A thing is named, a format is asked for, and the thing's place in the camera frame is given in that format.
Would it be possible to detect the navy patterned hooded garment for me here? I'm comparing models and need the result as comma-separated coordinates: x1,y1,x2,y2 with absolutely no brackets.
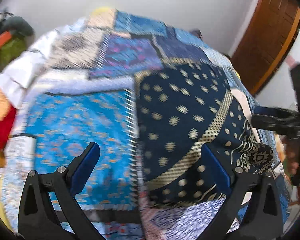
136,63,273,207

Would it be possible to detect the pile of clothes and boxes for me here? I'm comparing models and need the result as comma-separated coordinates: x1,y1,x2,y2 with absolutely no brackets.
0,10,36,53

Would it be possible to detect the right hand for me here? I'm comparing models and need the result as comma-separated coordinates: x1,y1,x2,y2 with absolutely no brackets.
286,148,299,176

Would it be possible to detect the blue patchwork bedspread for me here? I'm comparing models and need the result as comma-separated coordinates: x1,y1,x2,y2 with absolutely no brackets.
1,10,290,239

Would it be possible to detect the red plush toy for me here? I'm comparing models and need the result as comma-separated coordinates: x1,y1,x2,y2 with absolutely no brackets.
0,78,18,153

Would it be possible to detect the white sheet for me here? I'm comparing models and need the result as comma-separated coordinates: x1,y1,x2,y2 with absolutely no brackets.
0,17,87,110

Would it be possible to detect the brown wooden door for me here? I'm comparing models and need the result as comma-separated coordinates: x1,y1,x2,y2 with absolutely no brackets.
231,0,300,95

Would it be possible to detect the grey bag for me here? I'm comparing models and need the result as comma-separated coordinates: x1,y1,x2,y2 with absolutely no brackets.
190,29,203,40

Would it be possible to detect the green patterned cloth stand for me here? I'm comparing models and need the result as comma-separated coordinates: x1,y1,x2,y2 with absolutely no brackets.
0,37,27,72

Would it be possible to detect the orange box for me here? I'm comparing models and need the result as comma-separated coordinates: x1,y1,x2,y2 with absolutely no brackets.
0,31,13,52

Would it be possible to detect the yellow pillow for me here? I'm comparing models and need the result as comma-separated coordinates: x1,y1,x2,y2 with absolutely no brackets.
90,7,115,16

